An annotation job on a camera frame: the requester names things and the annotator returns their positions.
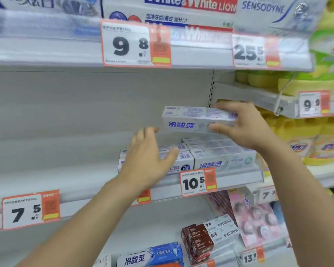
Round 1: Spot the white blue-swoosh toothpaste box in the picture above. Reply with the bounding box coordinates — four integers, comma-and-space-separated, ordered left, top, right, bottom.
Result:
233, 0, 328, 34

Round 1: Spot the white toothpaste carton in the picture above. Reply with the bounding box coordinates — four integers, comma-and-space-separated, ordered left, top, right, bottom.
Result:
161, 106, 239, 134

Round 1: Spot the stack of white toothpaste boxes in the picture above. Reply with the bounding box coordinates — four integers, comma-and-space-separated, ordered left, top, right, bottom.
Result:
118, 136, 258, 173

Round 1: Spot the white red-blue toothpaste box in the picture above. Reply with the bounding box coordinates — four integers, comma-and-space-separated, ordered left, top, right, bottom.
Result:
101, 0, 239, 29

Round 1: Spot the person's right forearm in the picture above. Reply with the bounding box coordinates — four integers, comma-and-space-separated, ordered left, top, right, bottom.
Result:
256, 136, 334, 267

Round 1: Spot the perforated metal shelf upright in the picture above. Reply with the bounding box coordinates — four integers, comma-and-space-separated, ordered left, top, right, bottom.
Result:
208, 70, 215, 108

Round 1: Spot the white grey toothpaste box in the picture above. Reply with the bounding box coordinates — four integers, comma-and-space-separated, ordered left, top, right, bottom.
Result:
0, 0, 103, 18

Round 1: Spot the blue white toothpaste box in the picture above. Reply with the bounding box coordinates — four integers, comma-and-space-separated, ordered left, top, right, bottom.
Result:
116, 242, 184, 267

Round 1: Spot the person's left hand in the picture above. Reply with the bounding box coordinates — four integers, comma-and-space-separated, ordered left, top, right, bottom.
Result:
118, 126, 180, 190

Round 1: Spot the small white box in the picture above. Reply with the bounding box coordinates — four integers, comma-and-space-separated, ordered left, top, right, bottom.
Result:
93, 254, 112, 267

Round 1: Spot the brown white toothpaste box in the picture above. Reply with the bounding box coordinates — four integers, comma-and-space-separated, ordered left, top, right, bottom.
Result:
187, 227, 240, 265
181, 215, 236, 242

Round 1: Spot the small pink printed pack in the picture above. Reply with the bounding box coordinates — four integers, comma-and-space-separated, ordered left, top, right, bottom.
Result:
205, 191, 232, 224

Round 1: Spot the row of yellow detergent pouches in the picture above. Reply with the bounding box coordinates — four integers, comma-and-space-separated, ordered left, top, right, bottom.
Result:
255, 107, 334, 167

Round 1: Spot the metal wire shelf bracket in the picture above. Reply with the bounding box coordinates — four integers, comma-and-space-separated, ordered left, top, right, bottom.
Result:
273, 72, 299, 116

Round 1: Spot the person's left forearm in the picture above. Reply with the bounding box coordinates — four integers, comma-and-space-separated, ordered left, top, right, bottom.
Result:
16, 174, 154, 267

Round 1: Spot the grey metal shelf board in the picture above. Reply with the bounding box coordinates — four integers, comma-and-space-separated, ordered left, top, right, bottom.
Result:
263, 161, 334, 189
0, 8, 314, 72
214, 80, 334, 119
0, 163, 264, 232

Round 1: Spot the large white orange price tag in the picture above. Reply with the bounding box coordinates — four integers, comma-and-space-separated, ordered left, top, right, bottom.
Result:
101, 19, 172, 67

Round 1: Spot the person's right hand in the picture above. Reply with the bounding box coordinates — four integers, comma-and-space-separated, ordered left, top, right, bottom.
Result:
208, 101, 269, 153

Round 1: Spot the large pink printed pack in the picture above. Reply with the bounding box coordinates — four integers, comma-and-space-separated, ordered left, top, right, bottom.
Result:
228, 188, 288, 249

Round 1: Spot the green yellow wrapped pack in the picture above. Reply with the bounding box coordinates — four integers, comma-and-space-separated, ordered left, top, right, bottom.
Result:
308, 0, 334, 81

